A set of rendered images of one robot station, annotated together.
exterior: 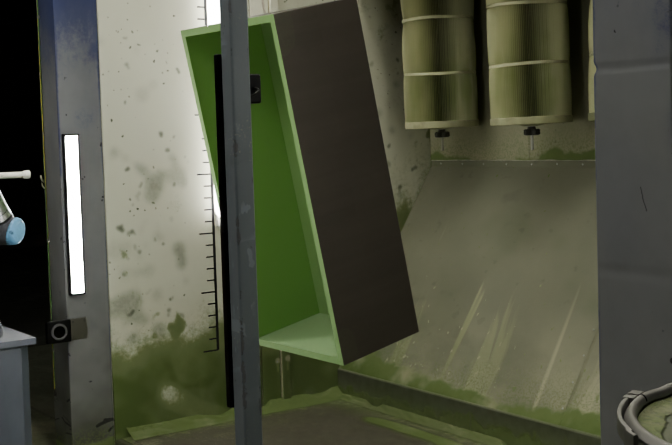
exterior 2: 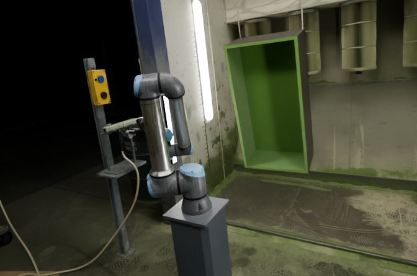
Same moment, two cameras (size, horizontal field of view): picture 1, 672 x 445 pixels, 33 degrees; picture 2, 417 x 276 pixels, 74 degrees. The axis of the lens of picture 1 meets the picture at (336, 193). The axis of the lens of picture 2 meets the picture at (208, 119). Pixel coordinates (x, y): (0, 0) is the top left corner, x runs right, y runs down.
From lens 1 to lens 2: 2.59 m
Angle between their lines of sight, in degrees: 25
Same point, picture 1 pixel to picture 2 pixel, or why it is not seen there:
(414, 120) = not seen: hidden behind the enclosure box
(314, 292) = (254, 142)
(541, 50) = (316, 48)
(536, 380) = (330, 159)
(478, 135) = not seen: hidden behind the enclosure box
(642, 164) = not seen: outside the picture
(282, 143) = (246, 89)
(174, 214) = (195, 121)
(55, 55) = (155, 60)
